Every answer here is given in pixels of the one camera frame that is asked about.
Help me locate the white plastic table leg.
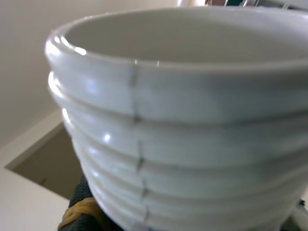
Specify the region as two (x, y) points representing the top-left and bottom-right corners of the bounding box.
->
(44, 6), (308, 231)

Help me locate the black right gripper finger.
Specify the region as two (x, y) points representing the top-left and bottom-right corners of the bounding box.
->
(57, 174), (114, 231)

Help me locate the yellow rubber band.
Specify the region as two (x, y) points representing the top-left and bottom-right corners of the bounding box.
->
(59, 197), (102, 229)

